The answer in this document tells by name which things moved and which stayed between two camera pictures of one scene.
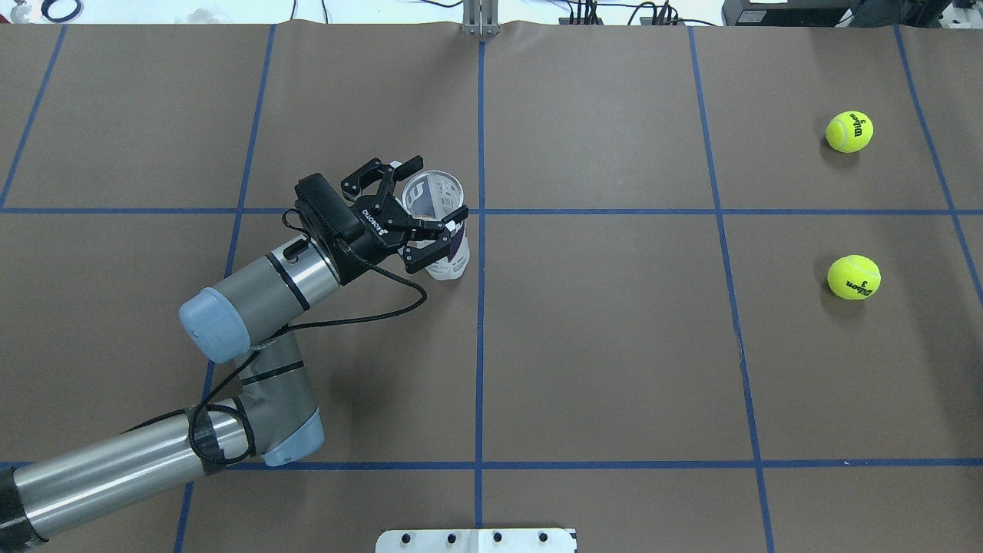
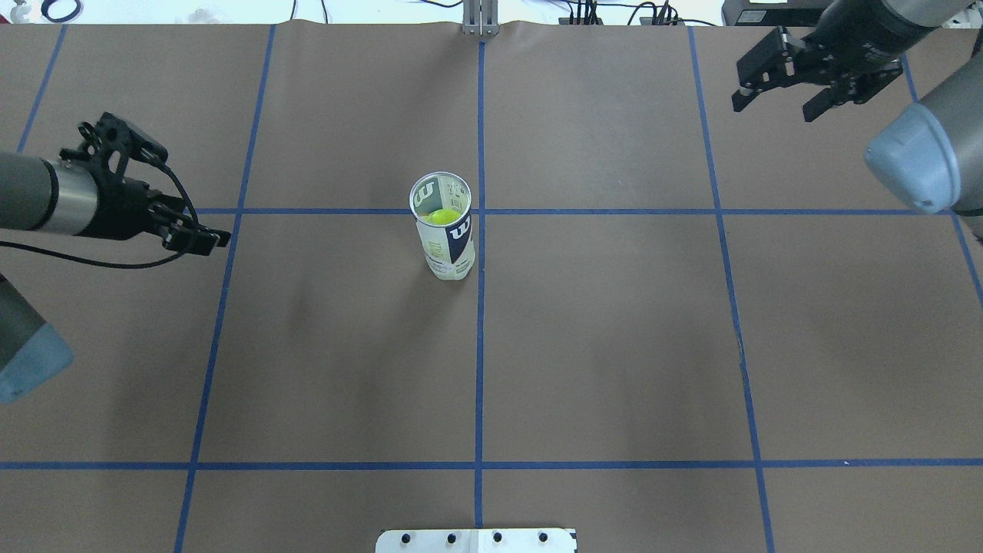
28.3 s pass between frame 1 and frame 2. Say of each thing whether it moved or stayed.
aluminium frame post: stayed
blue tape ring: stayed
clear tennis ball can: stayed
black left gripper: moved
